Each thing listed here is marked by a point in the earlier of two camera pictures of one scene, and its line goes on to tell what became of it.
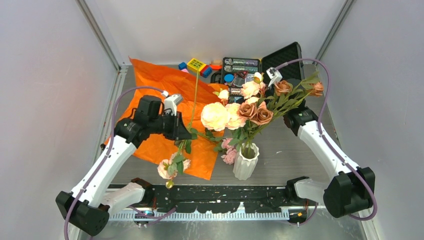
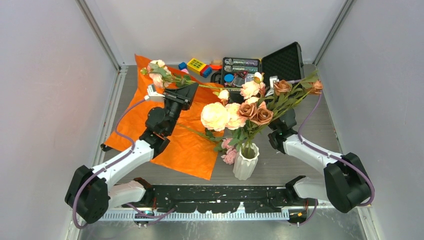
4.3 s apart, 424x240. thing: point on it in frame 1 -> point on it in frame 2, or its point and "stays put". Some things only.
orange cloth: x=200 y=153 stays put
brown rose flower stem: x=280 y=99 stays put
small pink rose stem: x=176 y=166 -> x=158 y=72
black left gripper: x=179 y=131 -> x=185 y=94
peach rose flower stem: x=252 y=90 stays put
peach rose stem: x=219 y=116 stays put
